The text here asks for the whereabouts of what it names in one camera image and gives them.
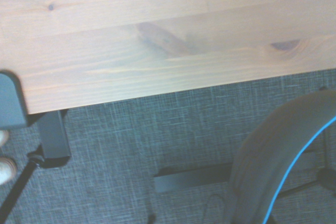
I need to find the black headphone with blue trim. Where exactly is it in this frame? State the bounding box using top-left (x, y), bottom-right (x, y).
top-left (222, 89), bottom-right (336, 224)

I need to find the black headphone hanger hook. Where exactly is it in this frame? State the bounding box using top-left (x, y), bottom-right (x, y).
top-left (0, 69), bottom-right (72, 168)

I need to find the black floor bar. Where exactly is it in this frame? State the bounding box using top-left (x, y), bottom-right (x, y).
top-left (153, 163), bottom-right (237, 194)

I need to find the white shoe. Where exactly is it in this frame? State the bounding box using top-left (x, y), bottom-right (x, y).
top-left (0, 156), bottom-right (18, 186)
top-left (0, 129), bottom-right (10, 146)

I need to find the black tripod leg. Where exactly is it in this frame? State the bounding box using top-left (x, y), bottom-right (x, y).
top-left (0, 154), bottom-right (45, 224)

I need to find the wooden desk with black frame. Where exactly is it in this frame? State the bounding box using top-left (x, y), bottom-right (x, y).
top-left (0, 0), bottom-right (336, 116)

